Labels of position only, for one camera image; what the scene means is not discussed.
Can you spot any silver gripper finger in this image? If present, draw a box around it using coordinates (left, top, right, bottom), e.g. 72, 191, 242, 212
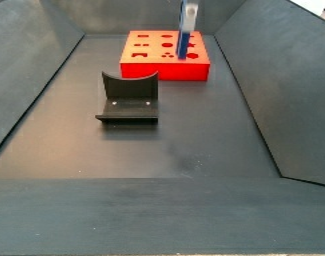
181, 0, 198, 32

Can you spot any blue square-circle peg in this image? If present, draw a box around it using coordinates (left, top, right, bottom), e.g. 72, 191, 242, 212
175, 0, 190, 60

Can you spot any red shape-sorter board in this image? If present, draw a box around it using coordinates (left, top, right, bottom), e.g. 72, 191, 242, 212
119, 30, 210, 81

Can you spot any black curved stand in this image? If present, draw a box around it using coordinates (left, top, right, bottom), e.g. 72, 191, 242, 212
95, 73, 158, 122

